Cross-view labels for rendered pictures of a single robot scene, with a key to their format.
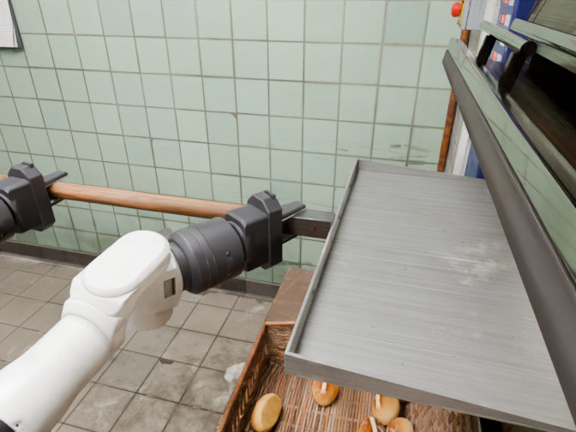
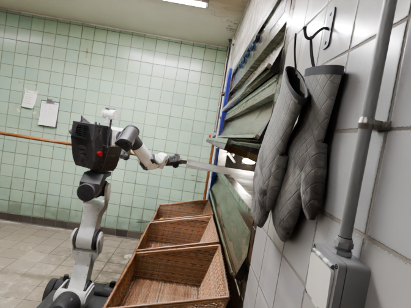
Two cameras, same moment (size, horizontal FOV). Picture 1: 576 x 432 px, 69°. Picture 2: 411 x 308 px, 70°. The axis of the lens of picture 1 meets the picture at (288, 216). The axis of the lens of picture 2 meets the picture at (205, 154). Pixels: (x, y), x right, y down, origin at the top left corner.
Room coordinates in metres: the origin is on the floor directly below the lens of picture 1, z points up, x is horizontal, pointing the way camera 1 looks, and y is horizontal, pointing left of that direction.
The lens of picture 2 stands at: (-1.92, 0.55, 1.43)
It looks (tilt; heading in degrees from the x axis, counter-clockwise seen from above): 3 degrees down; 343
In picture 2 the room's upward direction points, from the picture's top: 9 degrees clockwise
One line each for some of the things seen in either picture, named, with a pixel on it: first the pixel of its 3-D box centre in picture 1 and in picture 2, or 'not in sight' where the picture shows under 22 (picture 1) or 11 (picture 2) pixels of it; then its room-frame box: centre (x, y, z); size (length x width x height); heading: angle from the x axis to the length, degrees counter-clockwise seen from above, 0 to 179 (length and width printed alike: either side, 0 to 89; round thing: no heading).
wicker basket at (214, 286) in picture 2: not in sight; (170, 285); (-0.61, 0.21, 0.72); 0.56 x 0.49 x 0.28; 164
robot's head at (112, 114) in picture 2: not in sight; (110, 116); (0.22, 0.60, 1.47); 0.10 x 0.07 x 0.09; 46
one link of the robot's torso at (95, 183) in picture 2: not in sight; (93, 184); (0.14, 0.64, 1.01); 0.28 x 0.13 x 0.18; 165
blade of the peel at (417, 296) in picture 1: (457, 244); (207, 165); (0.51, -0.24, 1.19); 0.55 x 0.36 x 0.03; 165
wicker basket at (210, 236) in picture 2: not in sight; (177, 241); (-0.04, 0.06, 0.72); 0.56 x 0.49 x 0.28; 166
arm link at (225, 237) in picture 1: (237, 241); (172, 161); (0.52, 0.07, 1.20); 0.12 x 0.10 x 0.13; 130
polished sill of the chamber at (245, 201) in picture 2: not in sight; (230, 183); (-0.09, -0.23, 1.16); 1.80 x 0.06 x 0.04; 165
